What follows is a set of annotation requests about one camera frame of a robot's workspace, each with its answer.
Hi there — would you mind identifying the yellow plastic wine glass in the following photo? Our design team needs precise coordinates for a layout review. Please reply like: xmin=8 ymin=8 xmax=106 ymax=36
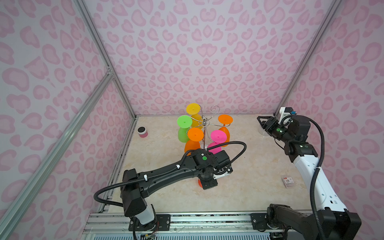
xmin=186 ymin=103 xmax=203 ymax=129

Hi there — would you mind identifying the orange wine glass front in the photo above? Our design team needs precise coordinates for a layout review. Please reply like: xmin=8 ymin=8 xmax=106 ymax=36
xmin=185 ymin=128 xmax=204 ymax=152

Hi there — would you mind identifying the green plastic wine glass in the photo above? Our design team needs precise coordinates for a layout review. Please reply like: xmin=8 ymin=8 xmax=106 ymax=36
xmin=177 ymin=115 xmax=193 ymax=143

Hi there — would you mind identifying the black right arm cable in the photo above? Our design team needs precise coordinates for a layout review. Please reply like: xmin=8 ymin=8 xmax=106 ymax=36
xmin=280 ymin=115 xmax=328 ymax=240

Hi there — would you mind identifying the pink plastic wine glass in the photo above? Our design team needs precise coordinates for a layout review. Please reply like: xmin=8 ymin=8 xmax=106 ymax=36
xmin=208 ymin=130 xmax=227 ymax=154

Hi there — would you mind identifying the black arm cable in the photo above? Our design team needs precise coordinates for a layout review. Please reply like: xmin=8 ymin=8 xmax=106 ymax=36
xmin=93 ymin=140 xmax=248 ymax=208
xmin=280 ymin=115 xmax=328 ymax=240

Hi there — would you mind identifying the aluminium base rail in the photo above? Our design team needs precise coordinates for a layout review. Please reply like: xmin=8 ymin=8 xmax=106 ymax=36
xmin=80 ymin=209 xmax=343 ymax=240

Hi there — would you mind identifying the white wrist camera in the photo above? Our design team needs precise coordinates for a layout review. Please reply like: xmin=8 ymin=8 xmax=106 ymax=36
xmin=277 ymin=107 xmax=297 ymax=124
xmin=213 ymin=168 xmax=233 ymax=180

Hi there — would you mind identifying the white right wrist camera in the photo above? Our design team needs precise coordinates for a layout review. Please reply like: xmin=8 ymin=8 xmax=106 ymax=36
xmin=277 ymin=107 xmax=297 ymax=124

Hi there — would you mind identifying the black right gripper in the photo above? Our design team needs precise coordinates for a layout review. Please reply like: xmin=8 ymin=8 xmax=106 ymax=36
xmin=257 ymin=115 xmax=295 ymax=144

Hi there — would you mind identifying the orange wine glass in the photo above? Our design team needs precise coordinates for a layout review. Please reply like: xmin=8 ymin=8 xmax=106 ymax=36
xmin=185 ymin=128 xmax=204 ymax=152
xmin=218 ymin=115 xmax=233 ymax=143

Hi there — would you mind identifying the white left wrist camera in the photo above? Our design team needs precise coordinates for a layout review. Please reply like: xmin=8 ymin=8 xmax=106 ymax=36
xmin=213 ymin=168 xmax=233 ymax=180

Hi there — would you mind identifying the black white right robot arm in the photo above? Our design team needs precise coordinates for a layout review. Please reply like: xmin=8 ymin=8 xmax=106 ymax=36
xmin=257 ymin=115 xmax=362 ymax=240

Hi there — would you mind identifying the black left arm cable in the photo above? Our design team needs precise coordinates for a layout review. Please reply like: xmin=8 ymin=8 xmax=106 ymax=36
xmin=93 ymin=140 xmax=248 ymax=208

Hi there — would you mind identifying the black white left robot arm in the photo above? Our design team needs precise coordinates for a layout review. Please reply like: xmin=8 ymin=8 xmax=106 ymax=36
xmin=121 ymin=149 xmax=232 ymax=225

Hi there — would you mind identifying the small pink black jar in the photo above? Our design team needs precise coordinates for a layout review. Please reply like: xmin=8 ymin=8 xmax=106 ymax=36
xmin=137 ymin=127 xmax=148 ymax=138

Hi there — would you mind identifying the small clear red packet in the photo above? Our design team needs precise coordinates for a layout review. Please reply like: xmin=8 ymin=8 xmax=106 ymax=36
xmin=282 ymin=175 xmax=296 ymax=189

